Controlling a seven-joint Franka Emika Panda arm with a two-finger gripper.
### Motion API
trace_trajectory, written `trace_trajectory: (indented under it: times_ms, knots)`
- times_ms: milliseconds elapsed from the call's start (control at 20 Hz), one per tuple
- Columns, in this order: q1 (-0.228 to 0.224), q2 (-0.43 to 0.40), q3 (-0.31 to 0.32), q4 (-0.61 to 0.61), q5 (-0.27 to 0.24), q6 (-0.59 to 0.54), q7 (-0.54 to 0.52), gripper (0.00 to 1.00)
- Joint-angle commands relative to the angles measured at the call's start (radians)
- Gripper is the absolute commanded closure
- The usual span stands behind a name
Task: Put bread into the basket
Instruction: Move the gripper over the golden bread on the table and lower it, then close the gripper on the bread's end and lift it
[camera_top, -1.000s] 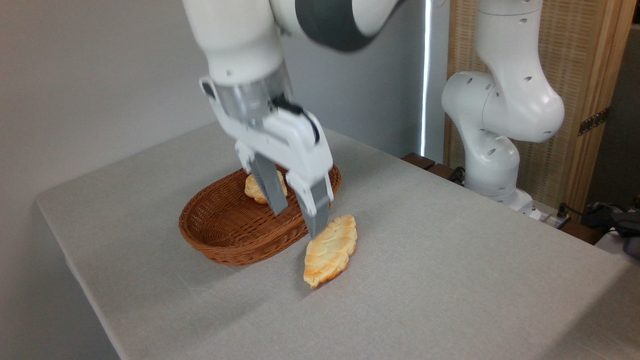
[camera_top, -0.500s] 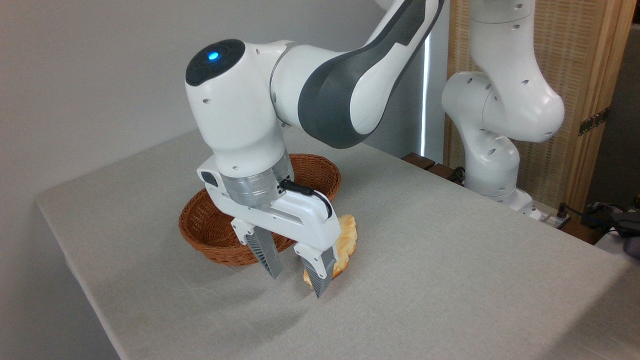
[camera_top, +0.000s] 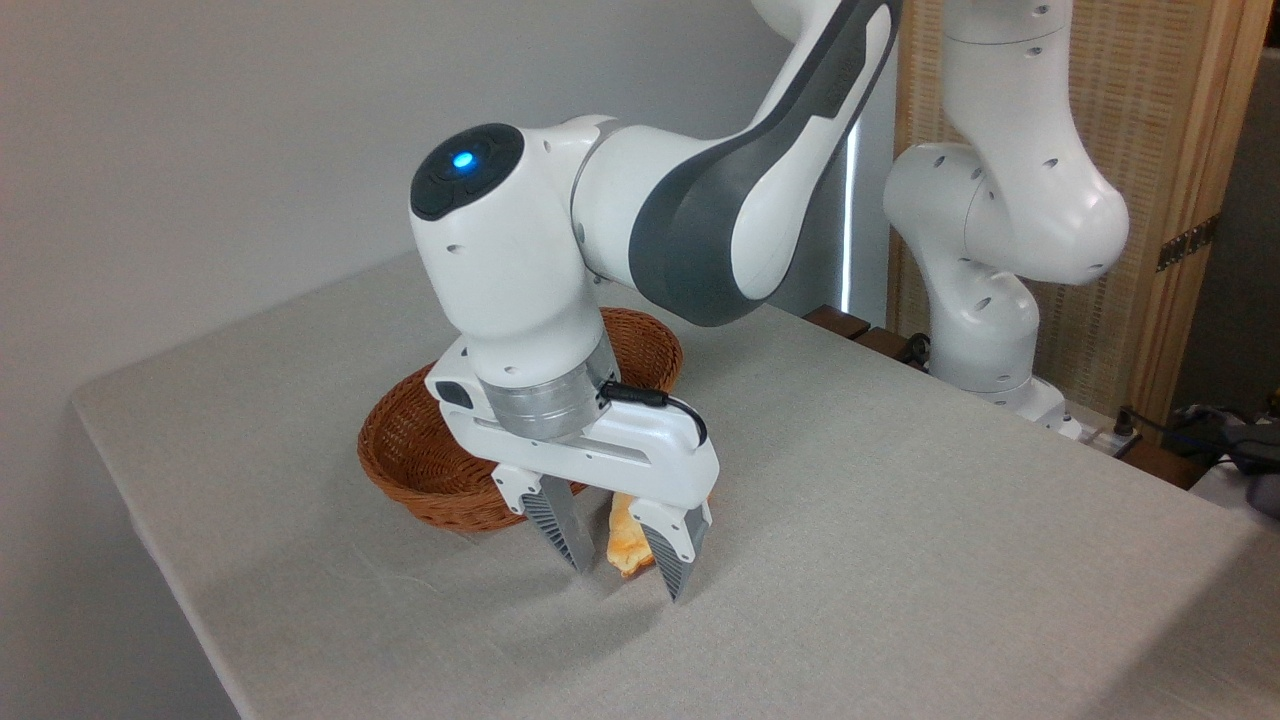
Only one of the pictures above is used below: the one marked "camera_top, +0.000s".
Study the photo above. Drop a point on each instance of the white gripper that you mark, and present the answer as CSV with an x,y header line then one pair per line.
x,y
650,460

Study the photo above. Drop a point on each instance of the long golden braided bread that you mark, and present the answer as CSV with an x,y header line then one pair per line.
x,y
628,545

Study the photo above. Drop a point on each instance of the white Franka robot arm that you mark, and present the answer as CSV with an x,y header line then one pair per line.
x,y
700,210

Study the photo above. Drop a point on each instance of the brown oval wicker basket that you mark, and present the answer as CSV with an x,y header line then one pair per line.
x,y
420,460

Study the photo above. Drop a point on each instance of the grey tablecloth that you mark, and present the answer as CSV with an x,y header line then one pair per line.
x,y
900,560

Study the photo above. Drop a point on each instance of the dark brown wooden block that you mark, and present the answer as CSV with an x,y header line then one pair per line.
x,y
885,345
836,322

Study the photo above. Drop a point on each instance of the white power strip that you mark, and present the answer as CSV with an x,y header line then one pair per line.
x,y
1095,432

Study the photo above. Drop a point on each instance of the dark blue bundled object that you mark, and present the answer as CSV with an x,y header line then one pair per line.
x,y
1235,440

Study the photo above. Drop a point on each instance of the metal hinge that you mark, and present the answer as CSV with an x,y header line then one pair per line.
x,y
1188,243

